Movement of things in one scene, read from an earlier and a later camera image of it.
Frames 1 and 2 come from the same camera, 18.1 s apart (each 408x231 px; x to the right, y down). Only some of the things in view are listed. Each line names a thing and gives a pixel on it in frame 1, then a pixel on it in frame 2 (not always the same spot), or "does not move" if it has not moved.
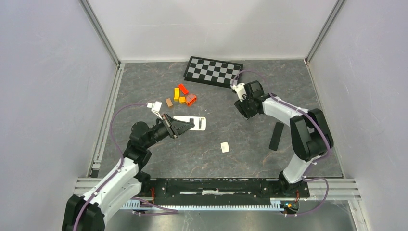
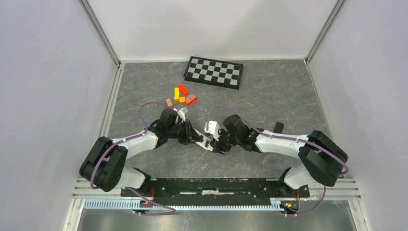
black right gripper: x=241 y=107 to x=218 y=146
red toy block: x=183 y=89 does not move
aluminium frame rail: x=338 y=189 does not move
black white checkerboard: x=213 y=71 does not move
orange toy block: x=190 y=99 does not move
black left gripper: x=174 y=127 to x=190 y=135
